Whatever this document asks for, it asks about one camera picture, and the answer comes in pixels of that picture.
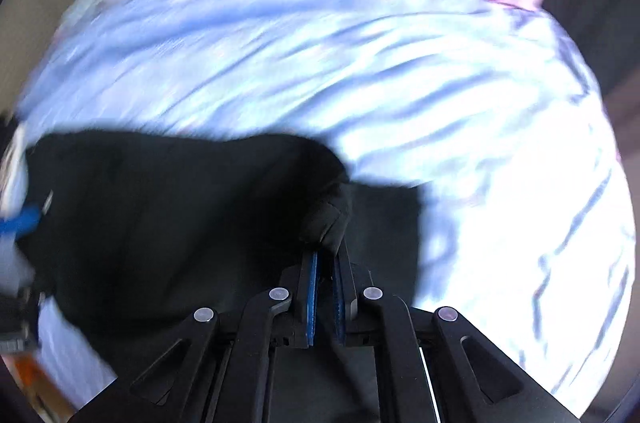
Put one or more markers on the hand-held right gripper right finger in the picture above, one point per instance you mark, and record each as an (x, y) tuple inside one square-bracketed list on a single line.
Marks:
[(341, 303)]

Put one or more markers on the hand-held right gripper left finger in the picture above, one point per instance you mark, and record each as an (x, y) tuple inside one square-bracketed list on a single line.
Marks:
[(312, 298)]

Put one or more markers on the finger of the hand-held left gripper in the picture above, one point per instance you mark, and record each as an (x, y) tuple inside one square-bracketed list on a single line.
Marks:
[(22, 219)]

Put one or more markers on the black pants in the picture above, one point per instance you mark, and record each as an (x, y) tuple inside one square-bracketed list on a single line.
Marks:
[(175, 213)]

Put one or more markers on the striped floral bedsheet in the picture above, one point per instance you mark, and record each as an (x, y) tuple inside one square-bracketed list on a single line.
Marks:
[(350, 78)]

